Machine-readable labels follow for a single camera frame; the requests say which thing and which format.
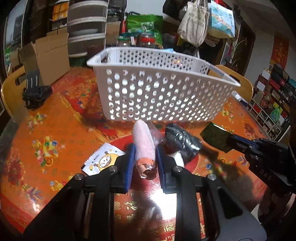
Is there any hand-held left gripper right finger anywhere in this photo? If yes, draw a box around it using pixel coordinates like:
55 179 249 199
156 145 269 241

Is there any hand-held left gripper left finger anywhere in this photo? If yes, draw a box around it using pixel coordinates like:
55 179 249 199
23 143 136 241

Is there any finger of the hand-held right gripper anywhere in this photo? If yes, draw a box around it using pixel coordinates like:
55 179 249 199
227 138 250 154
230 133 260 147

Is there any pink cloth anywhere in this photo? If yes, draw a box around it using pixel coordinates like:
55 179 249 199
132 119 158 179

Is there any white perforated plastic basket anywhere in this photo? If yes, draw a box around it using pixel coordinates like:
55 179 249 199
86 46 241 123

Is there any white paper piece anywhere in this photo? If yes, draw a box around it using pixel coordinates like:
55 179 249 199
168 152 185 168

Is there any white cartoon print packet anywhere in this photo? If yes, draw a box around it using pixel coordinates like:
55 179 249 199
81 142 127 177

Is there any black foil snack bag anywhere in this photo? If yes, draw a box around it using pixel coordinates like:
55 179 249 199
162 123 203 161

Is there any shelf of boxes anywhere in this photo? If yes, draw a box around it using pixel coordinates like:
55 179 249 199
248 64 296 142

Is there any wooden chair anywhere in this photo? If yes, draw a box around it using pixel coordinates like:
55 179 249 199
0 66 28 119
209 65 254 103

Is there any green potted plant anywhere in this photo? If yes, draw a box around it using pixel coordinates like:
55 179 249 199
229 38 247 70

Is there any orange floral tablecloth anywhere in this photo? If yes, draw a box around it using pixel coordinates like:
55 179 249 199
0 66 279 241

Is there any colourful printed bag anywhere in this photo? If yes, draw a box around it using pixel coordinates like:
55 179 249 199
207 0 235 39

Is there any beige canvas tote bag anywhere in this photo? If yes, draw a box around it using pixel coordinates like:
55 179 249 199
177 0 210 48

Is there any small glass jar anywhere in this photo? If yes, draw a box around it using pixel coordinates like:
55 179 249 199
118 35 131 47

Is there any glass jar with red contents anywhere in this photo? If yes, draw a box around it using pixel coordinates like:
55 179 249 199
138 32 156 48

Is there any large cardboard box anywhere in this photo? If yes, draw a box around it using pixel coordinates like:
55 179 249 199
18 31 71 86

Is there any small cardboard box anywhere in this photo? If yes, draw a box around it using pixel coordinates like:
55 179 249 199
105 22 122 47

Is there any brown striped container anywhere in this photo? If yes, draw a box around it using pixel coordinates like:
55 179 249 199
67 0 109 59

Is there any green plastic bag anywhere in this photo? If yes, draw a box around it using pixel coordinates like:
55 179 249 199
126 14 164 48

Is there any red wall poster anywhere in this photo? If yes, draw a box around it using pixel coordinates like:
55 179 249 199
270 36 290 70

